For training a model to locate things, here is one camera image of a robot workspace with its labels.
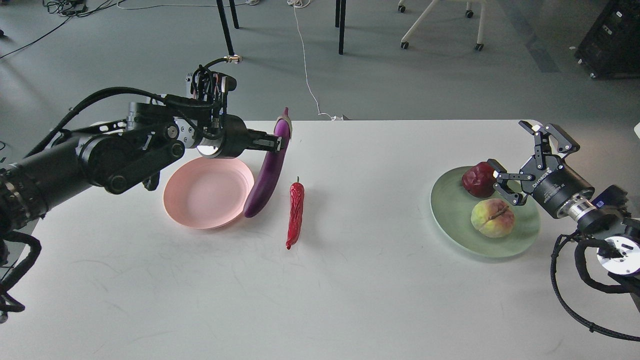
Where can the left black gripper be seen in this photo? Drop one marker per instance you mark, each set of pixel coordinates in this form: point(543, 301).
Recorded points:
point(235, 137)

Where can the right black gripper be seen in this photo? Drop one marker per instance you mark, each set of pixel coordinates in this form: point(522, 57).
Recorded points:
point(553, 183)

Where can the purple eggplant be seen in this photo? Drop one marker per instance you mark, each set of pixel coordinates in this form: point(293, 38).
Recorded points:
point(270, 171)

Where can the dark red pomegranate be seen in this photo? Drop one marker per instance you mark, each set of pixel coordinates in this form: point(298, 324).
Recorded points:
point(479, 180)

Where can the yellow green peach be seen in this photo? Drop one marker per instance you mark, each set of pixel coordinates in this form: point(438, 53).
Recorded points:
point(493, 218)

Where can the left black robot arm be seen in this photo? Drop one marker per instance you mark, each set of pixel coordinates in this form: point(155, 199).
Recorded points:
point(120, 154)

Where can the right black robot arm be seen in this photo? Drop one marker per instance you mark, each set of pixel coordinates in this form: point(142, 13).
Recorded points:
point(606, 251)

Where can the red chili pepper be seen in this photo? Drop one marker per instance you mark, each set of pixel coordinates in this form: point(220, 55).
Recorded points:
point(297, 197)

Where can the pink plate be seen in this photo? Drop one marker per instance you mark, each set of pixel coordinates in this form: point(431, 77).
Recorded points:
point(207, 193)

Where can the light green plate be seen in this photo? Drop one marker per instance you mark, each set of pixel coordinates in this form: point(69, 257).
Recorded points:
point(452, 207)

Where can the black equipment case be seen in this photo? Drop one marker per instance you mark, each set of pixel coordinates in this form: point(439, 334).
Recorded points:
point(611, 47)

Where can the white rolling chair base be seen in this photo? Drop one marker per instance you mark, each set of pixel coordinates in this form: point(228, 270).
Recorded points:
point(474, 17)

